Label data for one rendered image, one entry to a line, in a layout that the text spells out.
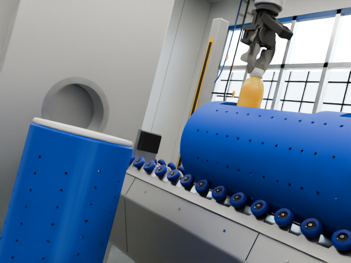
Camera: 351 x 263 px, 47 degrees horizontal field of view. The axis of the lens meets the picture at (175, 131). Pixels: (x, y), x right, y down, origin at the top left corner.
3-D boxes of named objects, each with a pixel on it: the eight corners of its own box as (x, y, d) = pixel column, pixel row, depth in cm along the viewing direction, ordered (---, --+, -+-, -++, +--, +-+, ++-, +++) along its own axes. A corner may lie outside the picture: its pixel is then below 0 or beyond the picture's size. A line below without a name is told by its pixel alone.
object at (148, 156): (149, 169, 168) (158, 133, 169) (154, 171, 165) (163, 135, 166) (128, 166, 163) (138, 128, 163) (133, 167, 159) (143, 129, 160)
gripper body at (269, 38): (255, 51, 131) (264, 15, 131) (275, 50, 124) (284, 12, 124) (238, 43, 126) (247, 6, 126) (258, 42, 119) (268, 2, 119)
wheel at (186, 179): (195, 175, 124) (192, 170, 123) (195, 184, 120) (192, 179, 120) (182, 180, 125) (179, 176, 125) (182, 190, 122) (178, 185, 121)
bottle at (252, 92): (252, 138, 125) (266, 80, 126) (253, 136, 118) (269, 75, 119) (230, 132, 126) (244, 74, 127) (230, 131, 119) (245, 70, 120)
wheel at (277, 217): (292, 210, 94) (289, 204, 93) (296, 223, 90) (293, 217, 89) (274, 216, 95) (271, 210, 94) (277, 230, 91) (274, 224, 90)
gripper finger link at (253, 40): (254, 59, 123) (264, 34, 124) (258, 59, 122) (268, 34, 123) (244, 52, 120) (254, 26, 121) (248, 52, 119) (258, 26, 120)
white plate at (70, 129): (106, 137, 95) (104, 142, 95) (147, 145, 121) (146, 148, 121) (11, 112, 103) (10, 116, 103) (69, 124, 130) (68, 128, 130)
